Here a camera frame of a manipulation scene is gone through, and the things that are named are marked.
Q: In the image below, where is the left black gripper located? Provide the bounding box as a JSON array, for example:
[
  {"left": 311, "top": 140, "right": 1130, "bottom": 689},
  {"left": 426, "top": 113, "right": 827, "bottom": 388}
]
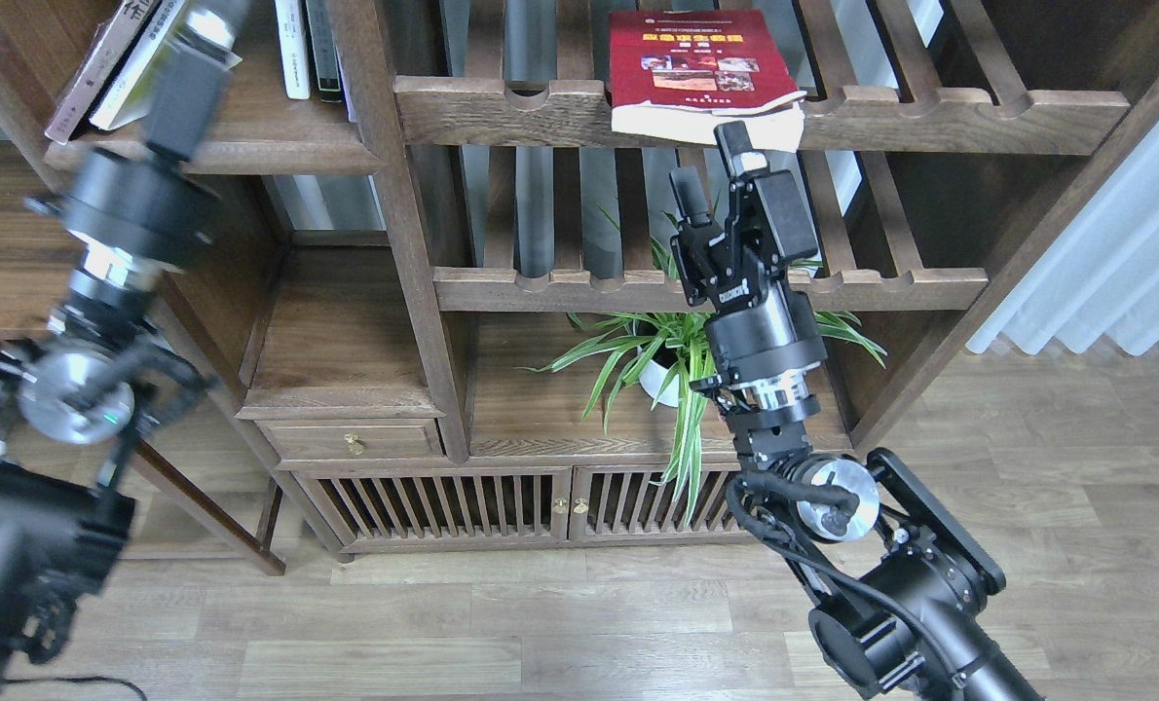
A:
[{"left": 25, "top": 1, "right": 252, "bottom": 278}]

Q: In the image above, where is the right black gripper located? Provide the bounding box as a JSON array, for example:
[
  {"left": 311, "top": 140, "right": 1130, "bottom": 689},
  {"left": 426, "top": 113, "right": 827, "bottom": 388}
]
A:
[{"left": 669, "top": 121, "right": 826, "bottom": 402}]

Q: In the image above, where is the dark maroon book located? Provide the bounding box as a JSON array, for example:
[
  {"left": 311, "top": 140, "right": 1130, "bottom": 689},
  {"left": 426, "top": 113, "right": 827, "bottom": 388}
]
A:
[{"left": 44, "top": 1, "right": 160, "bottom": 145}]

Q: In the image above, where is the yellow green cover book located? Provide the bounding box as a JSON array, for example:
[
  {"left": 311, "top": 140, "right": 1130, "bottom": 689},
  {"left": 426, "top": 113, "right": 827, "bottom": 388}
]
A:
[{"left": 89, "top": 1, "right": 238, "bottom": 131}]

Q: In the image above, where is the red cover book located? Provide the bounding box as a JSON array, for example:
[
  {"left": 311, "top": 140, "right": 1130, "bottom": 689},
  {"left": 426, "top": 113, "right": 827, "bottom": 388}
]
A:
[{"left": 608, "top": 10, "right": 806, "bottom": 152}]

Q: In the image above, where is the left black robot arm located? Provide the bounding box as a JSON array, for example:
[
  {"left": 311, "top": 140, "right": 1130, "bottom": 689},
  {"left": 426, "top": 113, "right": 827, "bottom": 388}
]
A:
[{"left": 0, "top": 1, "right": 252, "bottom": 692}]

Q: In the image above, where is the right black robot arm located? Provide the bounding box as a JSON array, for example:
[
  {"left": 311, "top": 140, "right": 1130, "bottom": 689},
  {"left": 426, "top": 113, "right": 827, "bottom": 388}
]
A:
[{"left": 670, "top": 121, "right": 1038, "bottom": 700}]

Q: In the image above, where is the white upright book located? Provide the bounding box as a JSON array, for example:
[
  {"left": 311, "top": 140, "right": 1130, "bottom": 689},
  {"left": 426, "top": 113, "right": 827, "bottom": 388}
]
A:
[{"left": 274, "top": 0, "right": 311, "bottom": 98}]

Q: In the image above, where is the dark upright book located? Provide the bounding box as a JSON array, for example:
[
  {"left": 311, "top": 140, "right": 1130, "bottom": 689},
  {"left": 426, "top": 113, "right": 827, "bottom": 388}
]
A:
[{"left": 304, "top": 0, "right": 345, "bottom": 103}]

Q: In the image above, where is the green spider plant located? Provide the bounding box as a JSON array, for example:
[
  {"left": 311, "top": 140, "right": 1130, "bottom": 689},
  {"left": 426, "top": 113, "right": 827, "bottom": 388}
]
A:
[{"left": 531, "top": 195, "right": 887, "bottom": 527}]

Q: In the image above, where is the white plant pot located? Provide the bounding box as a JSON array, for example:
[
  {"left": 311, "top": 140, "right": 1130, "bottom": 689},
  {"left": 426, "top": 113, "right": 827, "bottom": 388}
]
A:
[{"left": 639, "top": 348, "right": 716, "bottom": 412}]

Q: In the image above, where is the dark wooden bookshelf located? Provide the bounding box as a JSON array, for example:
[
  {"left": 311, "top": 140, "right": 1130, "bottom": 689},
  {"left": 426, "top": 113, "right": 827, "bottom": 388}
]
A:
[{"left": 165, "top": 1, "right": 1159, "bottom": 553}]

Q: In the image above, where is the white curtain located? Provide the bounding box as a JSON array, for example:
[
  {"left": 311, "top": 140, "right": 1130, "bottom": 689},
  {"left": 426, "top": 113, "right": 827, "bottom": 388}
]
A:
[{"left": 965, "top": 123, "right": 1159, "bottom": 355}]

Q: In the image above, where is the brass drawer knob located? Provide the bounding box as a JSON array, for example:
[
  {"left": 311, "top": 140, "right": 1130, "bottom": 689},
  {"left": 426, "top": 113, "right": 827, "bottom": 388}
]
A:
[{"left": 343, "top": 433, "right": 366, "bottom": 457}]

